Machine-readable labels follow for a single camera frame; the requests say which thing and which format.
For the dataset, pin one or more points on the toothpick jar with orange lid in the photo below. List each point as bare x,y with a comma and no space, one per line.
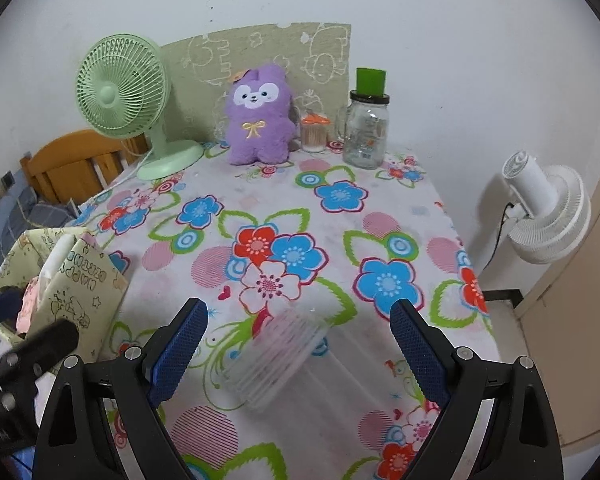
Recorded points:
314,135

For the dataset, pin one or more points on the pink packet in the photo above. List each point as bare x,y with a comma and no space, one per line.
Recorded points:
30,305

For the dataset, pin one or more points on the wooden bed headboard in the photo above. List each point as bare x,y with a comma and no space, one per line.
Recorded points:
70,160

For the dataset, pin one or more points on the glass jar black lid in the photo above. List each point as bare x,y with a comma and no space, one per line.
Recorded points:
365,135

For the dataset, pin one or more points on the white standing fan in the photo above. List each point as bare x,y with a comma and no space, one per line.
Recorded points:
550,220

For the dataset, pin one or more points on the floral tablecloth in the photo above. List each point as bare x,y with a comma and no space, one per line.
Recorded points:
330,240

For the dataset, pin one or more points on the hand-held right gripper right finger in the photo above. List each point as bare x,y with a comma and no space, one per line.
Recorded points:
420,350

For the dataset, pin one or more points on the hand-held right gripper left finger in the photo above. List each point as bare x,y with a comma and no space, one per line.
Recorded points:
177,350

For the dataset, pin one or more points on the green cartoon printed board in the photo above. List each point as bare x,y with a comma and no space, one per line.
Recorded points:
280,45

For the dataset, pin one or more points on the green desk fan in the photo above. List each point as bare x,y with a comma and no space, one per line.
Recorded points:
110,95

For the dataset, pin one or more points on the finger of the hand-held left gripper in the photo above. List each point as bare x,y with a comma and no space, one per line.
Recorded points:
0,307
45,345

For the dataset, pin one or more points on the purple plush toy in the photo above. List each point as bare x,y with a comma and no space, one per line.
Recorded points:
260,135

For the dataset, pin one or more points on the translucent plastic cup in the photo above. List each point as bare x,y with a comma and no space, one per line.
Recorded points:
275,360

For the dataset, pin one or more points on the grey plaid pillow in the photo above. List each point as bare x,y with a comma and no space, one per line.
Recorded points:
45,215

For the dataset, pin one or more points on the yellow cartoon printed box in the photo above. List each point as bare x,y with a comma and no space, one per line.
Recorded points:
80,290

